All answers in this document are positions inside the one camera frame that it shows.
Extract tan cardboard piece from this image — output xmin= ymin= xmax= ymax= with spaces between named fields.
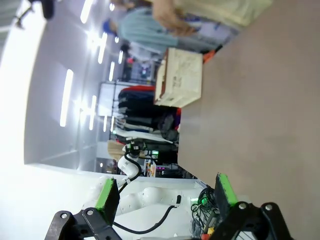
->
xmin=106 ymin=139 xmax=126 ymax=161

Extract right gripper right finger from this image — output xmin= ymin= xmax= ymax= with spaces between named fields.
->
xmin=212 ymin=172 xmax=294 ymax=240

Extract orange hanging garment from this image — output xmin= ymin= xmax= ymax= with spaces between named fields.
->
xmin=202 ymin=44 xmax=224 ymax=64

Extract person's right hand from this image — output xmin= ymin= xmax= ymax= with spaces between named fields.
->
xmin=171 ymin=18 xmax=198 ymax=36

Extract ceiling light strip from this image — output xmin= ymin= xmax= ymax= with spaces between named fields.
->
xmin=88 ymin=94 xmax=98 ymax=131
xmin=96 ymin=32 xmax=109 ymax=65
xmin=79 ymin=0 xmax=95 ymax=25

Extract red emergency stop button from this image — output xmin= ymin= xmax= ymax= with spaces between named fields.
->
xmin=201 ymin=224 xmax=216 ymax=240

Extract black overhead camera rig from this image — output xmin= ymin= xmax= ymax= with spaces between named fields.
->
xmin=13 ymin=0 xmax=55 ymax=30

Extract person in yellow shirt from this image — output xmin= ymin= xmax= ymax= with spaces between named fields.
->
xmin=172 ymin=0 xmax=273 ymax=28

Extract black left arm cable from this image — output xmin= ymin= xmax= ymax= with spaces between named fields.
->
xmin=112 ymin=154 xmax=182 ymax=235

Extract cream folding basket brown rim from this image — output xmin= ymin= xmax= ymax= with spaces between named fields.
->
xmin=152 ymin=47 xmax=204 ymax=108

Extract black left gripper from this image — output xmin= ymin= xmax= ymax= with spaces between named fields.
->
xmin=124 ymin=140 xmax=148 ymax=158

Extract light blue fuzzy garment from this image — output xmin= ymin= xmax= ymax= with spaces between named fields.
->
xmin=116 ymin=6 xmax=226 ymax=55

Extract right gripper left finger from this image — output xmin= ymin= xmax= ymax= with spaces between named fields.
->
xmin=44 ymin=177 xmax=124 ymax=240

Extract tangle of black cables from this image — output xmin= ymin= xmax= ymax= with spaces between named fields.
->
xmin=189 ymin=186 xmax=221 ymax=236

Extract rack of dark clothes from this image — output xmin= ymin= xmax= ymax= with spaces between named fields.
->
xmin=116 ymin=84 xmax=181 ymax=141

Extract person's right forearm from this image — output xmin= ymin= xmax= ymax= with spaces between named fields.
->
xmin=151 ymin=0 xmax=181 ymax=29

